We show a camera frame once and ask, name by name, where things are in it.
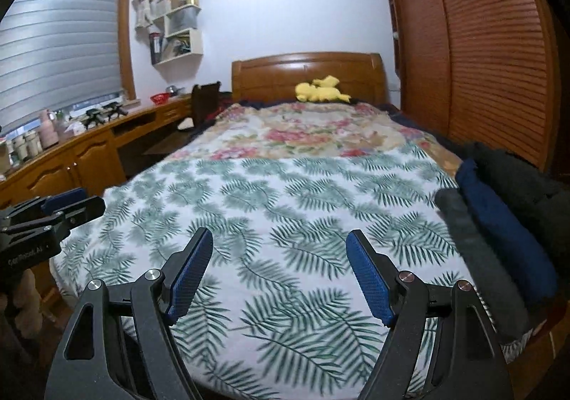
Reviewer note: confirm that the red basket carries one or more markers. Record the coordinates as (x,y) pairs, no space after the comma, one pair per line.
(160,99)

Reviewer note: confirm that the bed with leaf-print sheet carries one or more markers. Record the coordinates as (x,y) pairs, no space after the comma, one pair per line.
(289,204)

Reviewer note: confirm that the row of files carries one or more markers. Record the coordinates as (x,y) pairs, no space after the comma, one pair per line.
(167,48)

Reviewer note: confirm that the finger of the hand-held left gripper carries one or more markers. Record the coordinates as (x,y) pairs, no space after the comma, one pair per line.
(84,208)
(62,199)

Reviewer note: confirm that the yellow plush toy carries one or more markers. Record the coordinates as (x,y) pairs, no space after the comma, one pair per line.
(318,93)

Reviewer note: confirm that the person's left hand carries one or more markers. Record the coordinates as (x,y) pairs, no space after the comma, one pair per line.
(29,302)

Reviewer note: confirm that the wooden louvered wardrobe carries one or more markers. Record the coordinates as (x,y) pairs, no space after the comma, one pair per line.
(490,48)

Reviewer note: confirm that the black coat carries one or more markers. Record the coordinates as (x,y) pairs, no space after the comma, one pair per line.
(525,186)

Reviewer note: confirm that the floral quilt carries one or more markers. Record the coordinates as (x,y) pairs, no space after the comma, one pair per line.
(311,133)

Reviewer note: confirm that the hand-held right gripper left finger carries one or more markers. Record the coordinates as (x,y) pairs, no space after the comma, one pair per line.
(191,275)

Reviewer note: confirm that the white wall shelf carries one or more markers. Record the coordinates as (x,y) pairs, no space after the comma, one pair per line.
(196,44)

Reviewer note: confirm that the wooden desk cabinet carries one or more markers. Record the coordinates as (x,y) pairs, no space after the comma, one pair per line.
(89,159)

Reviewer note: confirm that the dark wooden chair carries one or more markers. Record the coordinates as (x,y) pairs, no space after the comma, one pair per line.
(205,101)

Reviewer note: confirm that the wooden window frame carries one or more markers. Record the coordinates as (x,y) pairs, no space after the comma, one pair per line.
(126,48)

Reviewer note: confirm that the wooden headboard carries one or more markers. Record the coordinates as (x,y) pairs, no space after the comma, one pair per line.
(276,75)

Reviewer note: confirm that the grey window blind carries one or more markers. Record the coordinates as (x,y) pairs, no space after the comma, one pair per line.
(58,48)

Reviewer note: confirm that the grey folded garment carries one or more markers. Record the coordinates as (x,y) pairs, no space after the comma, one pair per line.
(476,248)

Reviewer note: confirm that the black clamp device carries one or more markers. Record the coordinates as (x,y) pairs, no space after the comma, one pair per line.
(111,109)
(93,117)

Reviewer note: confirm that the blue folded garment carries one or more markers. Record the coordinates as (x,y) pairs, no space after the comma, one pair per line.
(503,226)

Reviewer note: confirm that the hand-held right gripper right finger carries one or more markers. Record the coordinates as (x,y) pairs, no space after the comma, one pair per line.
(369,277)

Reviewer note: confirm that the pink bottle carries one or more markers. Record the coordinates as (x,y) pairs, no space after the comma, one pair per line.
(49,128)

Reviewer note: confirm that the metal bowl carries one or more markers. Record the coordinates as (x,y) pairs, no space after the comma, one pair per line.
(174,90)

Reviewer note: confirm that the grey bag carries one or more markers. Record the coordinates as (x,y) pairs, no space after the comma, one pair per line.
(185,20)

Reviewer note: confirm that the pink tissue pack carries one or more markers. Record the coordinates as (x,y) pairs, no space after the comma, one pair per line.
(74,128)

